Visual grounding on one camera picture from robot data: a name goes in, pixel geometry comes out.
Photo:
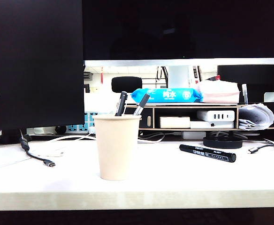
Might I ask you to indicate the black pen with clip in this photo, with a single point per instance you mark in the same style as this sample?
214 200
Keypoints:
121 103

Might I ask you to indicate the black frameless monitor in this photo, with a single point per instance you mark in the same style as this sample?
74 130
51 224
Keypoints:
33 65

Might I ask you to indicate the white square power adapter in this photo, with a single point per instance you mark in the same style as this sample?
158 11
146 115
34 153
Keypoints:
174 122

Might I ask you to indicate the black chair headrest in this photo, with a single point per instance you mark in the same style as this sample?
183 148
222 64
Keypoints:
127 84

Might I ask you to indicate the beige paper cup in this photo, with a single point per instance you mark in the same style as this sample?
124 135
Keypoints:
117 150

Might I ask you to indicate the rolled printed papers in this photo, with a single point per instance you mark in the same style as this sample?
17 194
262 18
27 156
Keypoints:
256 117

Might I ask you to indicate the black round knob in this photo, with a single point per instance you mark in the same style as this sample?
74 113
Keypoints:
61 129

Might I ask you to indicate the black background monitor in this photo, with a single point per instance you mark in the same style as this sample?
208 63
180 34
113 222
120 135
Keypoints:
256 75

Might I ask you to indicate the thick black marker white print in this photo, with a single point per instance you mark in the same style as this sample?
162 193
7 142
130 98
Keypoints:
207 153

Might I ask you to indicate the flat white box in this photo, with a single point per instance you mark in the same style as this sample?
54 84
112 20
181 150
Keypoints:
205 125

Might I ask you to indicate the white blue power strip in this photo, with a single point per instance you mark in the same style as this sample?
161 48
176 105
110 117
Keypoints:
72 128

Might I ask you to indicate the black round base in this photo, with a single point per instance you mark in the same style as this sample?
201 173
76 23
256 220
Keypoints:
222 142

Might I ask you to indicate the white block under organizer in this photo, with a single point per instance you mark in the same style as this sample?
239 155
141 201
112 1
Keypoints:
194 135

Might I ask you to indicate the black wooden desk organizer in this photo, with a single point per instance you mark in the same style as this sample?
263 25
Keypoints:
143 122

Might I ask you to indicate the red hanging ornament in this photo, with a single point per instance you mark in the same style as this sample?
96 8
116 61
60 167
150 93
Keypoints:
102 77

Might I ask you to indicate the silver monitor stand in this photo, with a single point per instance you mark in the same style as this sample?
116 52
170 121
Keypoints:
178 76

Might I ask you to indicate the pink tissue pack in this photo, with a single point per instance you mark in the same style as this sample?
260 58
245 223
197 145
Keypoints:
219 92

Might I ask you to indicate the silver bezel monitor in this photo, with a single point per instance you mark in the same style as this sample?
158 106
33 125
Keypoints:
186 28

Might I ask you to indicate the white multi-port charger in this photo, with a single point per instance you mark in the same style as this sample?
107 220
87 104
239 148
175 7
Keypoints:
215 115

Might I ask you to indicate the blue wet wipes pack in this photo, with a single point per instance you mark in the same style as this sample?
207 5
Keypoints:
167 95

